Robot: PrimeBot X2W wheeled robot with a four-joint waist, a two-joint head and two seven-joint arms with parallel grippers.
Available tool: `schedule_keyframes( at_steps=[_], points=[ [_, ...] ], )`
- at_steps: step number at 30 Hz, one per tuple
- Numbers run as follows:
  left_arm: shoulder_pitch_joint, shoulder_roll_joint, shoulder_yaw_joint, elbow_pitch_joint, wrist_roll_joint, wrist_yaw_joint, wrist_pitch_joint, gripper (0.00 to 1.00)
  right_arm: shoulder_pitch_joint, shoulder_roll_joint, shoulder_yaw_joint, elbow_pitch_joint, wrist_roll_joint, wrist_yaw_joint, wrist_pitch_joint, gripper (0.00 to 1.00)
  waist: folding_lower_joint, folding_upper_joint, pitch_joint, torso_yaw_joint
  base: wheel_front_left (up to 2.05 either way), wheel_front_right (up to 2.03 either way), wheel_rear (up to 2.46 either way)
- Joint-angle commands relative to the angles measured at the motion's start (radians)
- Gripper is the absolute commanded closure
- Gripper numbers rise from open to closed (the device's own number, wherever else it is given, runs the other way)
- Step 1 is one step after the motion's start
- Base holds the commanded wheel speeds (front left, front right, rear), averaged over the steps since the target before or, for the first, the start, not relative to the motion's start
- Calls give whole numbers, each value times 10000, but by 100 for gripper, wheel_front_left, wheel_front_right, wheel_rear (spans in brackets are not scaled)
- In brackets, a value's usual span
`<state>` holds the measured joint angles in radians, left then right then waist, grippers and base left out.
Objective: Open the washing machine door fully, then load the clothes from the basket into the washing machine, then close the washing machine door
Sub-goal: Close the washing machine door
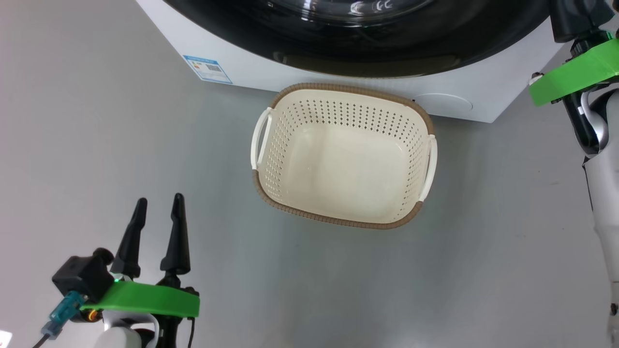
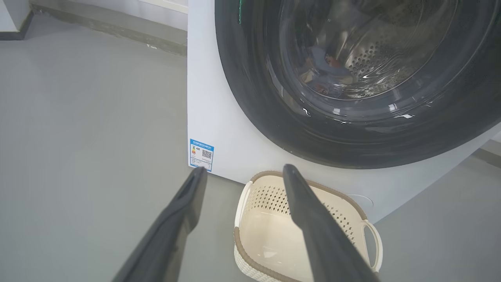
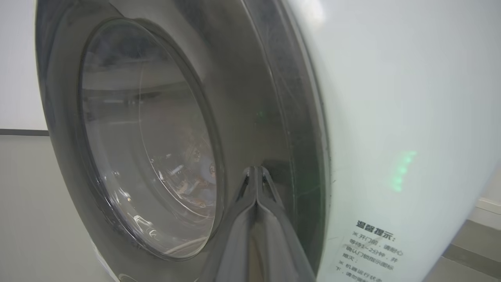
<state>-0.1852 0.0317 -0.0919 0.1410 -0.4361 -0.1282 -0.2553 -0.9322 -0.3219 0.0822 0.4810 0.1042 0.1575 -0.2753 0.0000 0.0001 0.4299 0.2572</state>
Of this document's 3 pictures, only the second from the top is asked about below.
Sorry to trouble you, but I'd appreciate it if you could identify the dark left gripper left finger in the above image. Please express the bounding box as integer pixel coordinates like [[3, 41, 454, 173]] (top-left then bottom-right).
[[112, 166, 208, 282]]

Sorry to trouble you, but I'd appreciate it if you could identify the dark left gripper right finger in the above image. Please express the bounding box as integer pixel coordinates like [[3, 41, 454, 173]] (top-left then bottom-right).
[[283, 164, 380, 282]]

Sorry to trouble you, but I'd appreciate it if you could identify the blue cartoon print garment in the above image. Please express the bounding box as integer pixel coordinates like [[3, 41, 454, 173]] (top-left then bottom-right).
[[307, 47, 353, 95]]

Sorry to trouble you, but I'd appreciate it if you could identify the black round glass washer door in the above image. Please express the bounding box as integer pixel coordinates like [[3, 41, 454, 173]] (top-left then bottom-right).
[[214, 0, 501, 170]]

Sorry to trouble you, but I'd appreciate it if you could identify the white front-load washing machine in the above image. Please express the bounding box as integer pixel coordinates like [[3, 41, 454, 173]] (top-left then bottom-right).
[[187, 0, 501, 224]]

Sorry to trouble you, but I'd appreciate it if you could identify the cream perforated laundry basket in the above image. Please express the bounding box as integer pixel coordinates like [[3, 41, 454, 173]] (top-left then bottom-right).
[[234, 170, 383, 282]]

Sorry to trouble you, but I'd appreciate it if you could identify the blue energy label sticker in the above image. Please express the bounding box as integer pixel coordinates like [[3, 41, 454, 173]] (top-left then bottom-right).
[[189, 139, 214, 172]]

